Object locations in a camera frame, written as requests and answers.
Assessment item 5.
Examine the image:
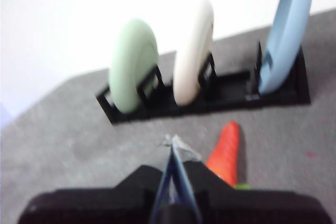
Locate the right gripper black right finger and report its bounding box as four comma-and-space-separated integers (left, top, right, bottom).
172, 134, 333, 224

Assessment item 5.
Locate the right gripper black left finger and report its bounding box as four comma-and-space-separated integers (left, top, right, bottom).
18, 136, 174, 224

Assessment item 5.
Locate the orange carrot with green leaves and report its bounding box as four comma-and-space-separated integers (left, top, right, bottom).
206, 121, 250, 190

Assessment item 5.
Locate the pale green plate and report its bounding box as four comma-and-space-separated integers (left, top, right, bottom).
109, 18, 160, 114

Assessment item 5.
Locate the black plate rack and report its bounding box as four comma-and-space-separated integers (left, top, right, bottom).
96, 41, 312, 125

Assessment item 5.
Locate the cream white plate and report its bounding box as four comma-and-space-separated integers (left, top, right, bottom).
172, 0, 215, 106

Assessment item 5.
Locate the light blue plate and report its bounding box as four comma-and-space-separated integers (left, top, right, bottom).
258, 0, 314, 95

